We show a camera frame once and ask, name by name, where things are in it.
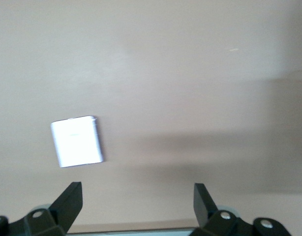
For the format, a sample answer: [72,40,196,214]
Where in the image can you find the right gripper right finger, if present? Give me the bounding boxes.
[189,182,292,236]

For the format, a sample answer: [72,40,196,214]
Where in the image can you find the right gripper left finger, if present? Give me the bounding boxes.
[0,181,83,236]

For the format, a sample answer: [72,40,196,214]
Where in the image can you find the lavender flip phone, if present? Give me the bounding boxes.
[50,115,104,169]

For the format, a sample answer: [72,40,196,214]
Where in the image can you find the silver closed laptop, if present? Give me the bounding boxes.
[66,226,200,236]

